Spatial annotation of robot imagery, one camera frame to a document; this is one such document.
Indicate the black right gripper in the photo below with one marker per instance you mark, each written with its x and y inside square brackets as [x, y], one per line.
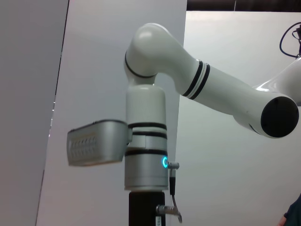
[143, 209]

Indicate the white partition board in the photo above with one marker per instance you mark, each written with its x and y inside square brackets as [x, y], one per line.
[223, 164]
[94, 70]

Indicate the person in dark shirt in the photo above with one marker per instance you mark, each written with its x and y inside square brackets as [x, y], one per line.
[294, 212]

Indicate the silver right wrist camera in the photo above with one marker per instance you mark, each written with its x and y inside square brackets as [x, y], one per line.
[98, 143]

